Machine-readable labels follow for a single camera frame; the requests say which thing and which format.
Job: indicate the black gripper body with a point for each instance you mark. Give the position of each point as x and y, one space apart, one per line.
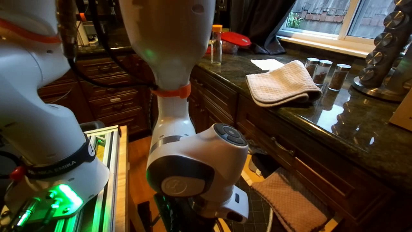
185 214

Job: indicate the dark wooden kitchen drawer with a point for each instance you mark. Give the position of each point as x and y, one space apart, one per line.
248 174

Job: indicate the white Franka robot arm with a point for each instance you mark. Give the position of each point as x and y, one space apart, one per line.
39 120

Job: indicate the dark wooden drawer bank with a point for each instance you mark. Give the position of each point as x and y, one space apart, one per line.
111 103

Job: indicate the dark checkered oven mitt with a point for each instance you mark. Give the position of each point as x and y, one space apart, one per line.
258 210

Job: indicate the black cloth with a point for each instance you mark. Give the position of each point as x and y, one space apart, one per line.
264 162

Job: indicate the pinkish grey towel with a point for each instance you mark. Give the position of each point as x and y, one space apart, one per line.
292 204

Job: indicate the dark wooden counter cabinets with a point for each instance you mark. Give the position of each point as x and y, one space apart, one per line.
301 142

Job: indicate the folded beige towel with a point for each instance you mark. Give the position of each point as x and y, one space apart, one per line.
281 84

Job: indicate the glass bottle with orange cap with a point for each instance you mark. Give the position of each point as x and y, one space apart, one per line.
217 49

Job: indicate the white paper sheet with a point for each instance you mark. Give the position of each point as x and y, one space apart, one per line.
267 63

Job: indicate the glass bowl with red lid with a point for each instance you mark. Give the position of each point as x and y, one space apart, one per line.
236 39

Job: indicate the glass spice jar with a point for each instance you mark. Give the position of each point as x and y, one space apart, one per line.
312 66
322 72
339 77

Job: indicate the white power device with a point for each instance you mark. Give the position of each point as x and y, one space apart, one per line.
87 33

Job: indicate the dark curtain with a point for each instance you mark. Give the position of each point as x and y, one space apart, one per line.
258 19

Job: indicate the white framed window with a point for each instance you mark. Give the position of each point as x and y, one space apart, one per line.
326 19

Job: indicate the metal spice rack carousel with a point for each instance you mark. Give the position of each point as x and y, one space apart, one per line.
387 52

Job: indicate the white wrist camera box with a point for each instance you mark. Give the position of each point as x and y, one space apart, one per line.
239 201

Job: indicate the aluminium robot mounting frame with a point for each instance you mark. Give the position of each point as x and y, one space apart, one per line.
113 171

